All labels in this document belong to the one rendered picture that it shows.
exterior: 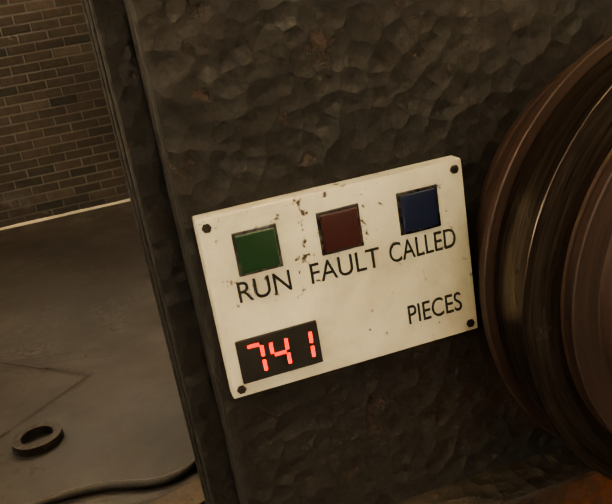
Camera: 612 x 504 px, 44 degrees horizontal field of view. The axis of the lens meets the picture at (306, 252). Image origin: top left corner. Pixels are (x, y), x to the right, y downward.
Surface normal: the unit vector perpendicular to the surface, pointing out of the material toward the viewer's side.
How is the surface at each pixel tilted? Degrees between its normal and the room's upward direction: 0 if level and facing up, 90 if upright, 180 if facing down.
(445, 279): 90
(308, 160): 90
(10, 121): 90
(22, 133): 90
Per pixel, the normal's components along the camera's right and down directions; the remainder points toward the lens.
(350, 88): 0.28, 0.26
